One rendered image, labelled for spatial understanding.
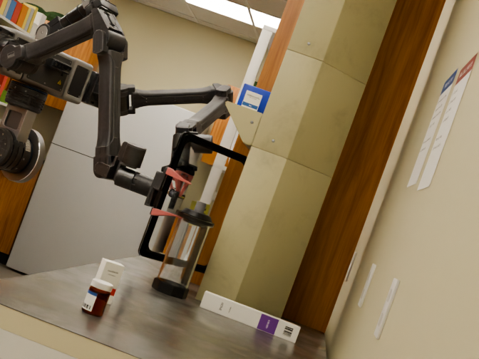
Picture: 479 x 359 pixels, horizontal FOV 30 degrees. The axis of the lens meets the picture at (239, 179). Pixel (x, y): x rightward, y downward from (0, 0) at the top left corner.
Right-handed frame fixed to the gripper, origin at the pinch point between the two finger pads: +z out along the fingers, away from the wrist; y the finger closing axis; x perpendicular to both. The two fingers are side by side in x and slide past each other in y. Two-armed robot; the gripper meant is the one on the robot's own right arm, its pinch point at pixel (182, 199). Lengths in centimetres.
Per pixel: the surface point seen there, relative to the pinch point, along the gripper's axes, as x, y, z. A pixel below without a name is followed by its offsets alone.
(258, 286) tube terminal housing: 14.1, -16.2, 27.9
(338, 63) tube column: 13, 53, 27
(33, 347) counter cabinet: -94, -32, -1
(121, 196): 498, -22, -124
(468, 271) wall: -145, 6, 55
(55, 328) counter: -94, -27, 1
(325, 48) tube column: 9, 55, 22
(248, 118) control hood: 8.9, 28.5, 8.4
